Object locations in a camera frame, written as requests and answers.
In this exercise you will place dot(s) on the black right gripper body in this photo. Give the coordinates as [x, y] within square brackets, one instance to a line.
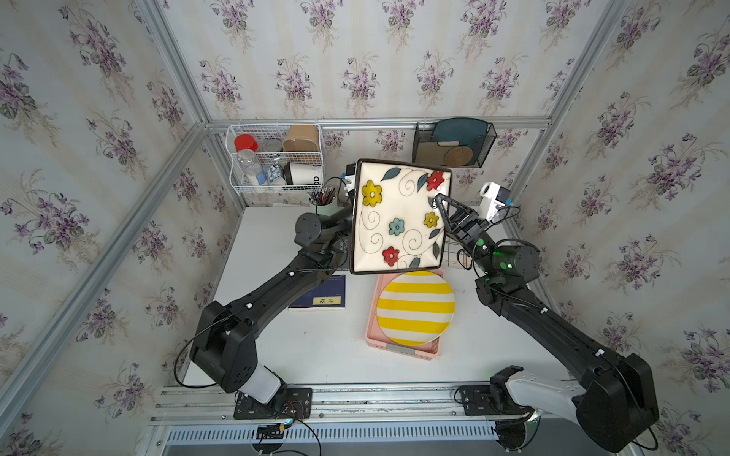
[470, 237]

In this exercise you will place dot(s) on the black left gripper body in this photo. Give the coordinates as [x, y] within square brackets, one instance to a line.
[345, 223]

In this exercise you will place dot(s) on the white plaid round plate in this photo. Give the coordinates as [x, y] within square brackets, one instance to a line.
[451, 256]

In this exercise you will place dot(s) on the square floral plate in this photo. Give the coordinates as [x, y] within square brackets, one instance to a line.
[396, 224]

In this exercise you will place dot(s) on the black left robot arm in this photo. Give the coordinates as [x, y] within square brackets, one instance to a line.
[225, 344]

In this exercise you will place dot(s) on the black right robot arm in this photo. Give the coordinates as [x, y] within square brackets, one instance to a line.
[611, 397]

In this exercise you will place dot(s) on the teal plate in holder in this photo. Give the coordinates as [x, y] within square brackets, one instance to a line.
[467, 132]

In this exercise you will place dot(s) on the yellow striped round plate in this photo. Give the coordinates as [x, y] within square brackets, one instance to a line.
[414, 309]

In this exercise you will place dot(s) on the mint green pencil cup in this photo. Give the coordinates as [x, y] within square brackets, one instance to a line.
[324, 201]

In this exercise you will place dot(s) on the round cork coaster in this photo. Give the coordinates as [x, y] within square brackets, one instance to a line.
[459, 156]

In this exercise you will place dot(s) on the white cylindrical mug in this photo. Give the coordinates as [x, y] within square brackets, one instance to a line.
[297, 174]

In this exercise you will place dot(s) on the navy blue book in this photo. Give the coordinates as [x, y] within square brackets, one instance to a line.
[330, 295]

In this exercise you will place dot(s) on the clear plastic bottle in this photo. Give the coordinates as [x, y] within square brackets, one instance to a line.
[252, 168]

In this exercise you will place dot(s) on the pink perforated plastic tray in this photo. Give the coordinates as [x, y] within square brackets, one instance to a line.
[376, 339]

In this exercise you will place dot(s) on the red lidded jar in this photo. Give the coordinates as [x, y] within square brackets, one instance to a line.
[246, 142]

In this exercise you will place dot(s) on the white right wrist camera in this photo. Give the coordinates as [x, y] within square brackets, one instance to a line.
[495, 202]

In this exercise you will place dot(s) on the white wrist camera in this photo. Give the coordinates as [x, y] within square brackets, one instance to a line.
[495, 202]
[348, 176]

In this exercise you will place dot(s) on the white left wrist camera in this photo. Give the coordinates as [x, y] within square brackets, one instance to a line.
[348, 176]

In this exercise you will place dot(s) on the black mesh wall holder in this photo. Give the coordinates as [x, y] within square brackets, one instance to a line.
[427, 152]

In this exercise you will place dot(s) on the white wire wall basket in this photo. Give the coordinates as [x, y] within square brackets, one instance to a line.
[273, 159]

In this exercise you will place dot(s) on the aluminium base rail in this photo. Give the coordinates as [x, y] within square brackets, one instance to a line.
[340, 414]

